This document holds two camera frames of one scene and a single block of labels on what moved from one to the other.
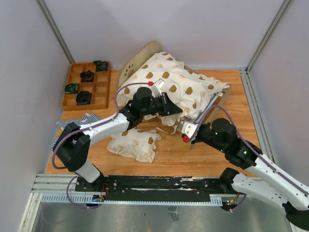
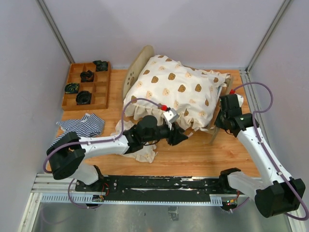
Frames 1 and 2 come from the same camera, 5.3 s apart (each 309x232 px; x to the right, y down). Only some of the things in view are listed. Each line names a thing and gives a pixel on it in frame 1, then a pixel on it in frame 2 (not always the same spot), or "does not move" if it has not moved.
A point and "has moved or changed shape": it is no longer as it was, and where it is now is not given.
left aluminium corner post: (46, 11) does not move
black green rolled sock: (71, 88) does not move
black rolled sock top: (101, 65) does not move
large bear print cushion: (194, 94) has moved or changed shape
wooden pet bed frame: (148, 50) has moved or changed shape
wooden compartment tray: (100, 88) does not move
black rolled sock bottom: (83, 97) does not move
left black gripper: (168, 107) -> (175, 134)
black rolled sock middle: (87, 77) does not move
